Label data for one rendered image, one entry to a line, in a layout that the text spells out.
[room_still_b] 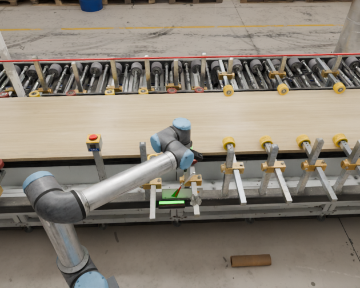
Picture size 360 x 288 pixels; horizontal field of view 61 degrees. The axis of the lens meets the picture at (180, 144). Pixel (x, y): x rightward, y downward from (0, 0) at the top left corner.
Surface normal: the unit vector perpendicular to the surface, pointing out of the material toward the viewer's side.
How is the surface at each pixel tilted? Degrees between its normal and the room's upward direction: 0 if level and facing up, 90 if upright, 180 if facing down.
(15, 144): 0
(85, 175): 90
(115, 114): 0
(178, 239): 0
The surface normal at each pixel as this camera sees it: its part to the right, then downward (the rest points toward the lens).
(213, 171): 0.04, 0.68
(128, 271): 0.00, -0.73
